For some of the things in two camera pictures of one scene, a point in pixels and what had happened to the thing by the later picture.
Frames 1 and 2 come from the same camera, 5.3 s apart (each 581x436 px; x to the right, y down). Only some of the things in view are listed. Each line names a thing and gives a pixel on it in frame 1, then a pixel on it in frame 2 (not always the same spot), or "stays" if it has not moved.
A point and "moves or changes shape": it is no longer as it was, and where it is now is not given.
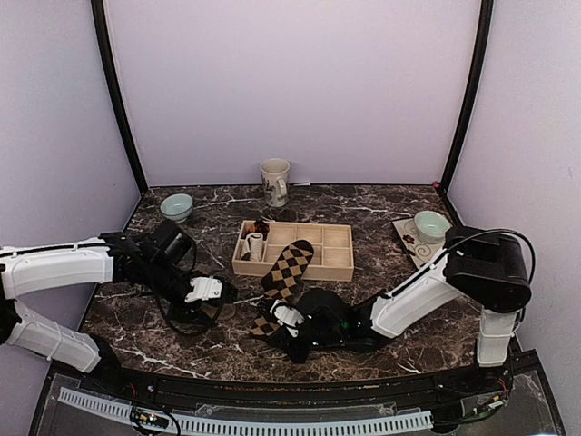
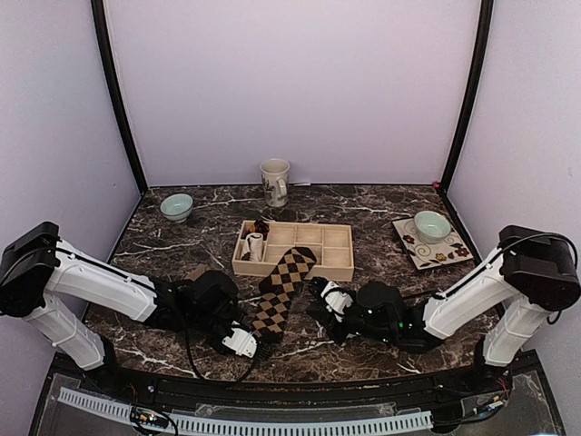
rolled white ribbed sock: x=254 y=246 stays
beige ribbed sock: x=227 y=311 moves or changes shape
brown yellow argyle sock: x=280 y=283 stays
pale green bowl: x=430 y=227 stays
